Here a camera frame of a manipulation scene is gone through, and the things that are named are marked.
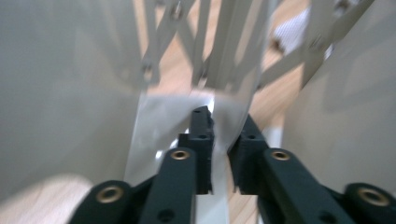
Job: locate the expandable grey metal bookend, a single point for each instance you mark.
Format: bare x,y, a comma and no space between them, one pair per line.
46,93

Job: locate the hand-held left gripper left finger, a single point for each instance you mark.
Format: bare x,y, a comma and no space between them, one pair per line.
204,146

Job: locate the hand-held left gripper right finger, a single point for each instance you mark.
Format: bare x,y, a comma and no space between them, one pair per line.
249,161

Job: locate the light grey cloth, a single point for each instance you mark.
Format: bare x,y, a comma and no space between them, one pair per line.
289,29

